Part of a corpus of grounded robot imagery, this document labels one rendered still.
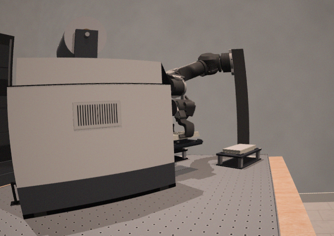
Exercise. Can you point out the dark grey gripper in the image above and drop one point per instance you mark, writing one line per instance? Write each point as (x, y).
(181, 110)

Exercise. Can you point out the beige well plate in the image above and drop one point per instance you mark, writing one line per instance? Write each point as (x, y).
(176, 135)

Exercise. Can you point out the cream well plate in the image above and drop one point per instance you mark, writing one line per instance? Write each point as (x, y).
(239, 149)

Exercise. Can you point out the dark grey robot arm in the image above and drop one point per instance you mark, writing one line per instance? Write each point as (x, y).
(207, 64)

